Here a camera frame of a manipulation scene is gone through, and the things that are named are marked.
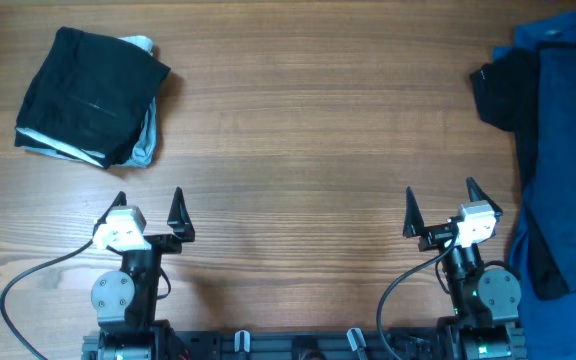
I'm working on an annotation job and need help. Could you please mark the left white rail clip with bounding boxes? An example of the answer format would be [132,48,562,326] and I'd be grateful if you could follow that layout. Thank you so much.
[234,330,251,353]

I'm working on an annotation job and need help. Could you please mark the right white rail clip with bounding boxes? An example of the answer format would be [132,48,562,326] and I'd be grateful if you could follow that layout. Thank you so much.
[346,327,366,353]

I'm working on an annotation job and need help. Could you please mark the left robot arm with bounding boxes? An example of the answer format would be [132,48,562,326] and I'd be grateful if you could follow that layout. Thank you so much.
[81,188,195,360]

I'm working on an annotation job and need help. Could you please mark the folded black garment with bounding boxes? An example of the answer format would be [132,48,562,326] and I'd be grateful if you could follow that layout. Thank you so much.
[15,27,170,169]

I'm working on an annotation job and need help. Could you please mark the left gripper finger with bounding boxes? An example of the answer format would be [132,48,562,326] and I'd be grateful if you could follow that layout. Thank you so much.
[96,191,127,225]
[167,187,195,242]

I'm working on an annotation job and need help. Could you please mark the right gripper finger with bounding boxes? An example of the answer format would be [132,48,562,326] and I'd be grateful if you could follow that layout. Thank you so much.
[402,186,425,238]
[466,177,503,217]

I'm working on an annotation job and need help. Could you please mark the blue polo shirt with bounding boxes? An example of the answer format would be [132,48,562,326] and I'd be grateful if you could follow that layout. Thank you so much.
[492,12,576,359]

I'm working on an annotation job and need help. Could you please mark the blue denim shorts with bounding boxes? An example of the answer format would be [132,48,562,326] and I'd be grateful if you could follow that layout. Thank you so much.
[528,48,576,292]

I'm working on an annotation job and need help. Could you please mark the black t-shirt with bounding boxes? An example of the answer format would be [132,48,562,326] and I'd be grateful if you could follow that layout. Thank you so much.
[470,49,569,300]

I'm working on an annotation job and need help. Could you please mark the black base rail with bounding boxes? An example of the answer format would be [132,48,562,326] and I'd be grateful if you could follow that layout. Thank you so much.
[81,327,528,360]

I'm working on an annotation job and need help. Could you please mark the white rail clip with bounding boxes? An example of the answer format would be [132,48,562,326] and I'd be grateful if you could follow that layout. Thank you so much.
[346,327,366,353]
[234,330,251,353]

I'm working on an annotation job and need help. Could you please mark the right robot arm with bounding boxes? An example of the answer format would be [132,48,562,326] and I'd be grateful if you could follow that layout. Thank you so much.
[403,177,527,360]

